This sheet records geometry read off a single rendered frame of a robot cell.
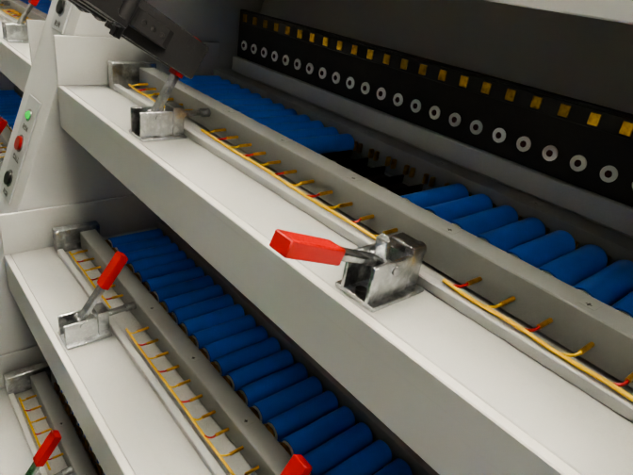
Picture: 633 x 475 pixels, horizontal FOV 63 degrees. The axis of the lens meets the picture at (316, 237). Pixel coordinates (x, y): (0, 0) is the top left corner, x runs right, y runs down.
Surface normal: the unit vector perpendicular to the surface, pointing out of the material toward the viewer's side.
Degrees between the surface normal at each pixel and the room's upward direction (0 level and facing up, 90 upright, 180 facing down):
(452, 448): 111
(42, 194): 90
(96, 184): 90
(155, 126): 90
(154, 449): 21
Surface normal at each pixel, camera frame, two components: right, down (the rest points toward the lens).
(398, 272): 0.64, 0.43
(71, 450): 0.14, -0.88
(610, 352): -0.77, 0.18
